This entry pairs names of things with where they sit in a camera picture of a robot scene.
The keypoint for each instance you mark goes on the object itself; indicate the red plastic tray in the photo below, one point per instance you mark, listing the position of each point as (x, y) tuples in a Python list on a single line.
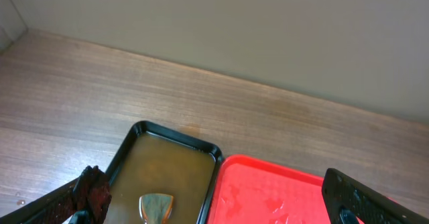
[(250, 190)]

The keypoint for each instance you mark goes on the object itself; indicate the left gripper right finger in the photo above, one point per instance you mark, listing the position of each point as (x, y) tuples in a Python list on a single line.
[(349, 201)]

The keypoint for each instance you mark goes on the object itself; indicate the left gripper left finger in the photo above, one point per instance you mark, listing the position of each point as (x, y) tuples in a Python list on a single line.
[(84, 200)]

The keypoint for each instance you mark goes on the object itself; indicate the orange green sponge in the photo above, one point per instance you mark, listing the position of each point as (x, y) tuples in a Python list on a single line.
[(155, 208)]

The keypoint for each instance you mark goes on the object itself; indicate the black water tray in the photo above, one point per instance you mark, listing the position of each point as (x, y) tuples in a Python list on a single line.
[(156, 159)]

